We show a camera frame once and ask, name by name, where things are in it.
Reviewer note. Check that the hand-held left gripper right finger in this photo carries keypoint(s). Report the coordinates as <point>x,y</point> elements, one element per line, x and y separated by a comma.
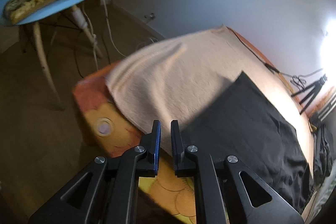
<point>174,140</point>

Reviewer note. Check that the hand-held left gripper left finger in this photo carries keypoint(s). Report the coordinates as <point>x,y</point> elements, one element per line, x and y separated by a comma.
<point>157,140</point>

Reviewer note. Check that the black pants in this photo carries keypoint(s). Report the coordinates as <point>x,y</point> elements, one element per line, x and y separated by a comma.
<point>249,121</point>

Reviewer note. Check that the beige blanket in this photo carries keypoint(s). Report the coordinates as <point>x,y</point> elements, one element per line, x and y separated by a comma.
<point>183,69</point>

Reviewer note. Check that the orange printed bed sheet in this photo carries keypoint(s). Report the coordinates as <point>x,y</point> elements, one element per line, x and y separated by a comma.
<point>89,92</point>

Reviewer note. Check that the black tripod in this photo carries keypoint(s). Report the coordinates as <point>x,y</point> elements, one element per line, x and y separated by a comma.
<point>308,96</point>

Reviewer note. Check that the dark clothing pile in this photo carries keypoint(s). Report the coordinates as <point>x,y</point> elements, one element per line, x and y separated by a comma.
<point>321,150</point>

